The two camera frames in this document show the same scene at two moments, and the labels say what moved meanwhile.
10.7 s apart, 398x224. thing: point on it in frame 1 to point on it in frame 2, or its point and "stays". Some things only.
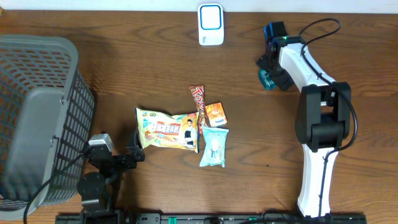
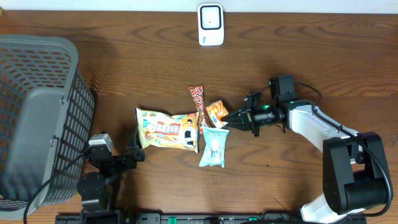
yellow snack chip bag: (158, 128) stays
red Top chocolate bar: (198, 93) stays
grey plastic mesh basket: (46, 109) stays
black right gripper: (282, 79) to (241, 121)
